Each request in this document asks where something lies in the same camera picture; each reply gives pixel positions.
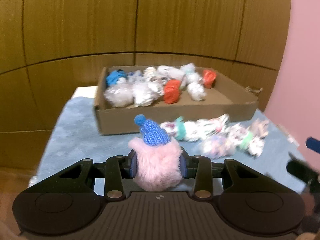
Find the translucent white rolled sock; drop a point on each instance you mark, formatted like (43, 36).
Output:
(119, 95)

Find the white sock teal band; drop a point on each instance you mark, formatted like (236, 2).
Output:
(191, 74)

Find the wooden wardrobe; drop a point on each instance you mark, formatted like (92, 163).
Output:
(51, 47)

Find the drawer handle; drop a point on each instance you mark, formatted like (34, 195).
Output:
(253, 90)

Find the light blue towel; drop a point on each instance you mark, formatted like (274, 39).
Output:
(75, 137)

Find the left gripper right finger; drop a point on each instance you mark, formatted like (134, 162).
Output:
(201, 169)

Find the white grey rolled sock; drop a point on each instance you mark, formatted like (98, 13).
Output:
(171, 73)

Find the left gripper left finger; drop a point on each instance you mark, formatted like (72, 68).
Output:
(114, 170)

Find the blue sock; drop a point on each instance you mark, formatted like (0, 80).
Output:
(114, 76)

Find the patterned sock green band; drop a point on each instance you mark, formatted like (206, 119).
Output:
(192, 131)

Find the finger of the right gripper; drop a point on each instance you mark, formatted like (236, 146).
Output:
(313, 144)
(302, 171)

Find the white sock pastel band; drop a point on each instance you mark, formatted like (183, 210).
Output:
(219, 145)

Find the grey beige rolled sock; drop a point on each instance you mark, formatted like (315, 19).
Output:
(259, 128)

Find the red green sock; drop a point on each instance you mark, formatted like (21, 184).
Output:
(172, 91)

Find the pink fluffy toy blue hat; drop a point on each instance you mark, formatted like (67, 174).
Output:
(158, 156)

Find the white lavender rolled sock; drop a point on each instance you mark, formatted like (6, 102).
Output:
(145, 93)

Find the cardboard box tray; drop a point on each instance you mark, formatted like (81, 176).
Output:
(226, 97)

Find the orange rolled sock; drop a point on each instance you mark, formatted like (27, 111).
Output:
(209, 77)

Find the white floral rolled sock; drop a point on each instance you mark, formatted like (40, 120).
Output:
(135, 76)

